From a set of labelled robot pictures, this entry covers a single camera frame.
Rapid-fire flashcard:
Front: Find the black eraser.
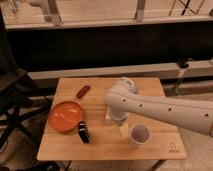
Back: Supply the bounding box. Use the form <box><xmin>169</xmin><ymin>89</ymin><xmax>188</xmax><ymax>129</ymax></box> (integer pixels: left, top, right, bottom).
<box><xmin>78</xmin><ymin>121</ymin><xmax>89</xmax><ymax>143</ymax></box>

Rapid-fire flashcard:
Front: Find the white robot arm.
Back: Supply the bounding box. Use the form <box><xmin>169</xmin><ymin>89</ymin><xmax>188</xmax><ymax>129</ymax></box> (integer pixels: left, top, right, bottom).
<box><xmin>104</xmin><ymin>77</ymin><xmax>213</xmax><ymax>137</ymax></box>

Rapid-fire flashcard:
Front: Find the wooden folding table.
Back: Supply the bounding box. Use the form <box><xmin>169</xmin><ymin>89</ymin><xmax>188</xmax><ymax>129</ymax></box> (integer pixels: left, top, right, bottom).
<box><xmin>37</xmin><ymin>78</ymin><xmax>186</xmax><ymax>161</ymax></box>

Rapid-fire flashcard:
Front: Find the red oblong toy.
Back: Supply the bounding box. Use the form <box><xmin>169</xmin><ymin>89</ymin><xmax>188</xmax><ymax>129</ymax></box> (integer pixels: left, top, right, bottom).
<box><xmin>76</xmin><ymin>85</ymin><xmax>90</xmax><ymax>99</ymax></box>

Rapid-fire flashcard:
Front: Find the orange round plate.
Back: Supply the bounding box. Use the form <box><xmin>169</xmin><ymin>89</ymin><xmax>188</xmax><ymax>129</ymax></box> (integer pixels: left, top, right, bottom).
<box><xmin>48</xmin><ymin>101</ymin><xmax>83</xmax><ymax>132</ymax></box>

